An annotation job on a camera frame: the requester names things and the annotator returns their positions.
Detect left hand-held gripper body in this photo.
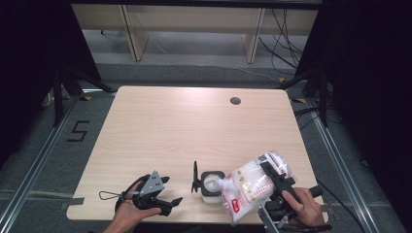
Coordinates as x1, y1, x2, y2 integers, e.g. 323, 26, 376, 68
131, 170, 173, 217

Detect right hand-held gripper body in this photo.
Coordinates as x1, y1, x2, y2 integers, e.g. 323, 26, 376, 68
257, 185, 325, 233

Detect red and white sugar pouch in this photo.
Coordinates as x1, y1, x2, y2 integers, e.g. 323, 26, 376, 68
220, 150, 294, 226

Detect clear seasoning box black lid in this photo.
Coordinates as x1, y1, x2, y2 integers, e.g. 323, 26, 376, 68
190, 160, 227, 205

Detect person's right hand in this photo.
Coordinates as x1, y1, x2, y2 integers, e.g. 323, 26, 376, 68
281, 186, 327, 229

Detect person's left hand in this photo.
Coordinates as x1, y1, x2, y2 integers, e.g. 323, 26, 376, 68
103, 181, 162, 233

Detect person's dark clothing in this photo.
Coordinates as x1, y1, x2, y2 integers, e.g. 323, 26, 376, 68
132, 222, 270, 233

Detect black metal stand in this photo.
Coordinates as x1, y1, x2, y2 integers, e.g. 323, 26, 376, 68
51, 66, 117, 128
277, 68, 330, 128

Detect black curtain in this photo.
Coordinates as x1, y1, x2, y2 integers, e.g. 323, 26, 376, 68
0, 0, 102, 169
294, 0, 412, 227

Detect light wooden shelf unit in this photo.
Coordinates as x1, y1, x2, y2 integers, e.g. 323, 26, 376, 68
71, 3, 320, 65

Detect thin grey wire loop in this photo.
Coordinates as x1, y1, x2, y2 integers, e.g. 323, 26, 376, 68
98, 190, 126, 201

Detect thin black cable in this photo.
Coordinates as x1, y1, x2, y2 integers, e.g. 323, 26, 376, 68
319, 179, 361, 227

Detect aluminium floor rail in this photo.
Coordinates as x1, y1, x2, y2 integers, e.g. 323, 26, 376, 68
306, 97, 381, 233
0, 87, 100, 233

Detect black floor cables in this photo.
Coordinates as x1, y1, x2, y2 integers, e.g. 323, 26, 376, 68
292, 106, 328, 131

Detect white floor cable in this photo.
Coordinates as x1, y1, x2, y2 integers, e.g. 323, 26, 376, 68
149, 34, 284, 83

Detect bundle of black cables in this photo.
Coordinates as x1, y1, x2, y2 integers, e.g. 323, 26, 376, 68
257, 9, 309, 71

